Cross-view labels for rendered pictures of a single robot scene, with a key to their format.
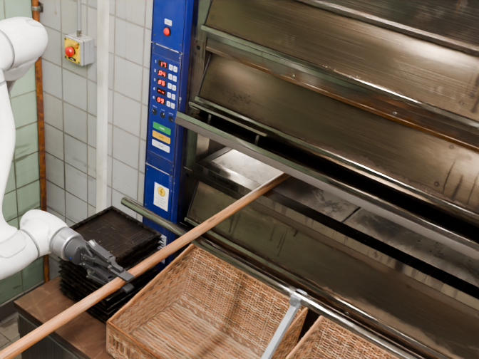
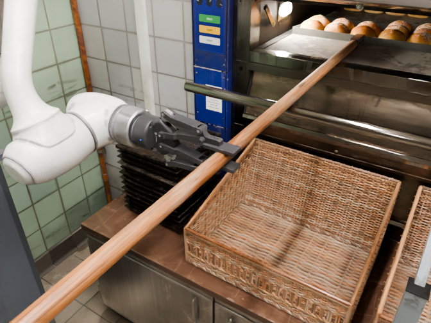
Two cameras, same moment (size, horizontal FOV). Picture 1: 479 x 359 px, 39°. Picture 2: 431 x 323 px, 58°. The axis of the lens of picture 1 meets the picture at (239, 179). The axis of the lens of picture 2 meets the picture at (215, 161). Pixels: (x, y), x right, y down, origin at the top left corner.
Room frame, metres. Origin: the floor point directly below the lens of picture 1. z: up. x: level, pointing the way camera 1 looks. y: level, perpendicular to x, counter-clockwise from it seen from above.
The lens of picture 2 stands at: (0.85, 0.32, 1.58)
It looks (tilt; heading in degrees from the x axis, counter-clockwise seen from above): 32 degrees down; 359
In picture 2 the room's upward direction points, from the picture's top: straight up
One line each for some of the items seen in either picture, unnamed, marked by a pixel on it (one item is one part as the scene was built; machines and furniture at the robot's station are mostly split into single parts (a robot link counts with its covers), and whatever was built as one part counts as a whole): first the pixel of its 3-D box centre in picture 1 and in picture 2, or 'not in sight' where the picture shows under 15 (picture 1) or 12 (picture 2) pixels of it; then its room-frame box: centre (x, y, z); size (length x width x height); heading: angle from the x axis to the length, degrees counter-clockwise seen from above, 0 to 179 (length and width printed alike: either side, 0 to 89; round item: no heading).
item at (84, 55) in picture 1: (78, 48); not in sight; (2.53, 0.70, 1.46); 0.10 x 0.07 x 0.10; 57
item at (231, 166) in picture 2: (122, 283); (221, 163); (1.49, 0.30, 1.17); 0.07 x 0.03 x 0.01; 57
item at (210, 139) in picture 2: (115, 264); (210, 135); (1.51, 0.32, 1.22); 0.05 x 0.01 x 0.03; 57
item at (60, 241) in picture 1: (68, 244); (133, 127); (1.62, 0.49, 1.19); 0.09 x 0.06 x 0.09; 147
